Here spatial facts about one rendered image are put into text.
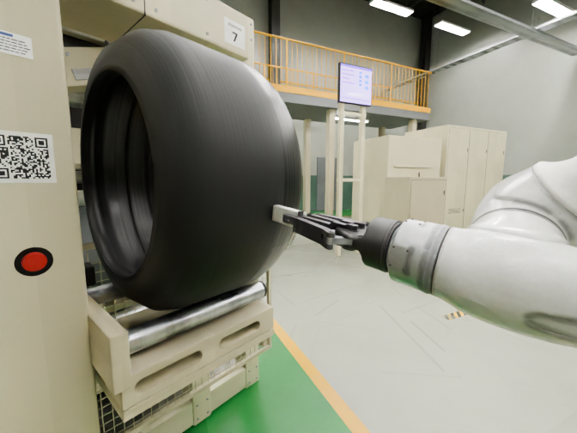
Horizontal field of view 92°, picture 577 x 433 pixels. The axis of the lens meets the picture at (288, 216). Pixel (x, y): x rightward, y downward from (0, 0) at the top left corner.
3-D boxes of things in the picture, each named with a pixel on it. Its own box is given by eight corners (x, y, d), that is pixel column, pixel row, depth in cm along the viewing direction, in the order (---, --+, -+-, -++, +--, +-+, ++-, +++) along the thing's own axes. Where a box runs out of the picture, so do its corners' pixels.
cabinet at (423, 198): (406, 253, 461) (410, 176, 445) (381, 246, 511) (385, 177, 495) (443, 247, 498) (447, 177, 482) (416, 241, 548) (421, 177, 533)
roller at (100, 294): (71, 292, 69) (74, 310, 68) (75, 291, 66) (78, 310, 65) (198, 261, 95) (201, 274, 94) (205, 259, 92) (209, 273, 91)
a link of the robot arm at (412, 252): (440, 231, 31) (388, 219, 35) (424, 306, 33) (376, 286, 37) (458, 222, 38) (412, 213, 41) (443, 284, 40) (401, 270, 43)
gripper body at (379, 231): (412, 218, 41) (356, 206, 47) (391, 225, 35) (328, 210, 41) (403, 266, 43) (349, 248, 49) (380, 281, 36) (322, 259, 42)
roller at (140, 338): (118, 364, 48) (122, 349, 46) (110, 343, 51) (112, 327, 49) (264, 300, 75) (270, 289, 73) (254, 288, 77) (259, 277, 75)
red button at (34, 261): (22, 273, 43) (20, 254, 42) (21, 271, 44) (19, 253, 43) (48, 269, 45) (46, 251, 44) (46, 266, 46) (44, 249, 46)
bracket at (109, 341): (113, 397, 44) (108, 338, 42) (58, 316, 70) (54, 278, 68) (136, 385, 46) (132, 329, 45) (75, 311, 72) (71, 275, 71)
